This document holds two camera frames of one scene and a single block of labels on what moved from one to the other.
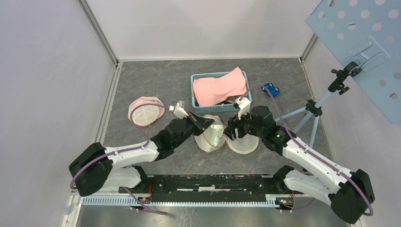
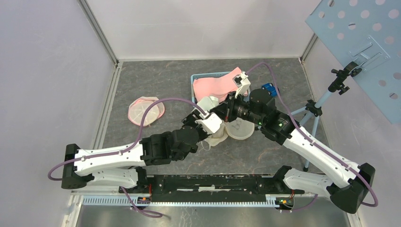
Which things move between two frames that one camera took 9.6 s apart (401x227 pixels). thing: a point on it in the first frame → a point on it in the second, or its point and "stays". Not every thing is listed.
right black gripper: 232,123 → 225,110
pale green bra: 213,134 → 208,102
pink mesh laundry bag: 145,115 stays
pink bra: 213,90 stays
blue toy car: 274,91 stays
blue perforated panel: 365,35 stays
